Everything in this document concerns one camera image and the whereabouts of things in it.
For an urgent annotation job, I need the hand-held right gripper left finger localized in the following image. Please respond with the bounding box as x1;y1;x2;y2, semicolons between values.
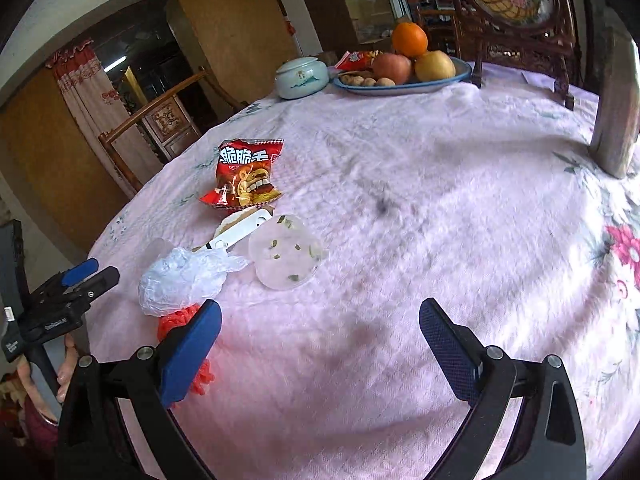
59;299;223;480

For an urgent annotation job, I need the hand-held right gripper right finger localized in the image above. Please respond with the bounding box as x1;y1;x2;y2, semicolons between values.
419;297;587;480

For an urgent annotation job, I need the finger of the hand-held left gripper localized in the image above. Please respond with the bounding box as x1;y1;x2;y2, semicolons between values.
74;266;121;306
60;257;100;288

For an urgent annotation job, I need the orange red mesh pompom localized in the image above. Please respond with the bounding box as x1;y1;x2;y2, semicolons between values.
157;305;217;398

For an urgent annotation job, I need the white plastic bag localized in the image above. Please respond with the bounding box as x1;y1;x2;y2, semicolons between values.
139;247;249;317

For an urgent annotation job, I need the clear plastic cup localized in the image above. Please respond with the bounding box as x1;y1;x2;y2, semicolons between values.
248;214;326;292

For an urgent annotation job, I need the red snack bag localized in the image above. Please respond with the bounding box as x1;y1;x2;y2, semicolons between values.
200;138;285;210

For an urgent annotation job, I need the person's left hand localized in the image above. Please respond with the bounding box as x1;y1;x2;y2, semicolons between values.
55;334;82;405

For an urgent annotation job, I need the plywood door panel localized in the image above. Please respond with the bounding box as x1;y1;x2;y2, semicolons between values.
0;67;136;251

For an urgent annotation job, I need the pink tablecloth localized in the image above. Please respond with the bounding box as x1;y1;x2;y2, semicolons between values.
87;60;640;480

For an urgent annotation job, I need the wooden armchair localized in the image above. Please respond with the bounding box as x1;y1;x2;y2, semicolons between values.
98;66;251;196

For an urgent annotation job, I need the pink floral curtain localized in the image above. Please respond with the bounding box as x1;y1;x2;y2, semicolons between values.
46;39;163;176

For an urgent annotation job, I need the blue rimmed fruit plate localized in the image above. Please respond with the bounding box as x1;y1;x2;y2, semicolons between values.
332;57;472;96

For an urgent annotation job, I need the pile of walnuts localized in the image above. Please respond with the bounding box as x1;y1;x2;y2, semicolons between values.
340;73;396;88

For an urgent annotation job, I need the yellow pear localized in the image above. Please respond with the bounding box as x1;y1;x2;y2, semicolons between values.
415;51;457;82

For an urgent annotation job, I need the red apple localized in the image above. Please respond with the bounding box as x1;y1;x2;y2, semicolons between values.
372;52;413;85

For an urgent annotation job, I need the white ceramic lidded jar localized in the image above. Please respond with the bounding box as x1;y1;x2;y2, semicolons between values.
276;56;330;100

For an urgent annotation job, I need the plywood wardrobe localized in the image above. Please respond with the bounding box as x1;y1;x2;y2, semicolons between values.
167;0;301;91

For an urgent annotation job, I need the silver metal bottle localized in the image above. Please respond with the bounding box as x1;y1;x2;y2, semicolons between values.
589;25;640;180

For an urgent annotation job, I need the small red snack packet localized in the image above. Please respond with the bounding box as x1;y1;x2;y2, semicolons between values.
336;50;383;73

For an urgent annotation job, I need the orange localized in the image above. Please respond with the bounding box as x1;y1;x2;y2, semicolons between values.
391;21;429;58

